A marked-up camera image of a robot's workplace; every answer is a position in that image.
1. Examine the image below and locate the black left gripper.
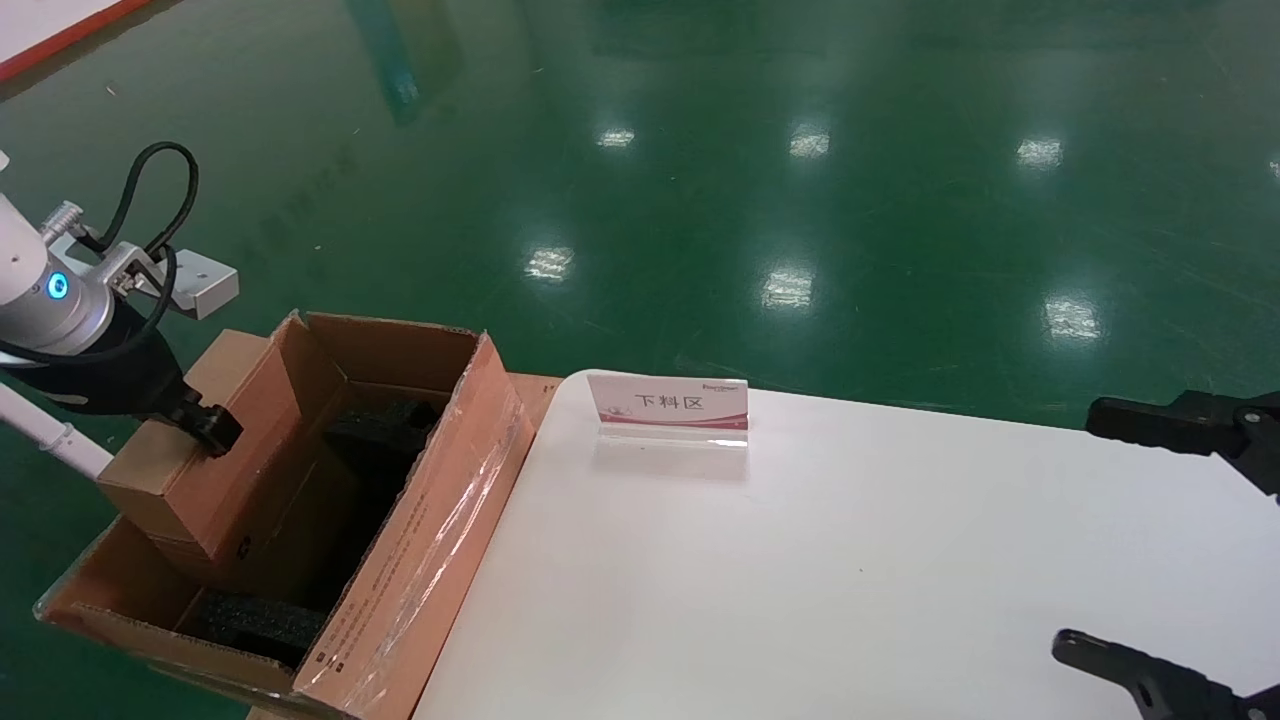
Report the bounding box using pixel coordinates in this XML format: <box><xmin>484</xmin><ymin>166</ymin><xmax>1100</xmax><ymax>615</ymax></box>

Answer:
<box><xmin>0</xmin><ymin>298</ymin><xmax>245</xmax><ymax>459</ymax></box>

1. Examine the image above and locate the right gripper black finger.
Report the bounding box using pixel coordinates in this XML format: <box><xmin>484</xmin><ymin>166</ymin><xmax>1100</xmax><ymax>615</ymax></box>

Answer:
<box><xmin>1086</xmin><ymin>390</ymin><xmax>1280</xmax><ymax>498</ymax></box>
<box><xmin>1051</xmin><ymin>630</ymin><xmax>1280</xmax><ymax>720</ymax></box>

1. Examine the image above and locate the small cardboard box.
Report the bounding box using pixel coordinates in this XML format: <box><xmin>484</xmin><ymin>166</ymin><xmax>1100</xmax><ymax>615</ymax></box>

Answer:
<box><xmin>97</xmin><ymin>312</ymin><xmax>353</xmax><ymax>599</ymax></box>

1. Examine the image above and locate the large open cardboard box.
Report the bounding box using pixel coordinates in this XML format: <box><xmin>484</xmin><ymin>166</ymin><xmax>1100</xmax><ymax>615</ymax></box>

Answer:
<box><xmin>35</xmin><ymin>310</ymin><xmax>563</xmax><ymax>720</ymax></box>

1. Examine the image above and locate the white pipe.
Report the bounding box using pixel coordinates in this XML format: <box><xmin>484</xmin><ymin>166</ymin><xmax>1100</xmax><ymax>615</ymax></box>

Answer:
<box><xmin>0</xmin><ymin>384</ymin><xmax>115</xmax><ymax>480</ymax></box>

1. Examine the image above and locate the acrylic sign with red print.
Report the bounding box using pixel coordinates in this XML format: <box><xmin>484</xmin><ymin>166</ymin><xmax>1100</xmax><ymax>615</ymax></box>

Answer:
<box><xmin>586</xmin><ymin>372</ymin><xmax>750</xmax><ymax>449</ymax></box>

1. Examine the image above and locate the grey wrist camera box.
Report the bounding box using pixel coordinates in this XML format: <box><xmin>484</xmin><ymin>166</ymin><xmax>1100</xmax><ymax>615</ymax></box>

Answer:
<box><xmin>160</xmin><ymin>249</ymin><xmax>241</xmax><ymax>322</ymax></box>

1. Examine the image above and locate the silver camera mount bracket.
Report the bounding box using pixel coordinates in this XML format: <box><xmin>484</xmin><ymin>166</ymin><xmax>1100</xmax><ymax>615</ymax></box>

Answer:
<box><xmin>45</xmin><ymin>234</ymin><xmax>173</xmax><ymax>301</ymax></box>

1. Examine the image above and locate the thick black looped cable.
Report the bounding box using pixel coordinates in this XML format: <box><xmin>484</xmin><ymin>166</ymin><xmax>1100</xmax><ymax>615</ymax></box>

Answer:
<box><xmin>85</xmin><ymin>141</ymin><xmax>200</xmax><ymax>257</ymax></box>

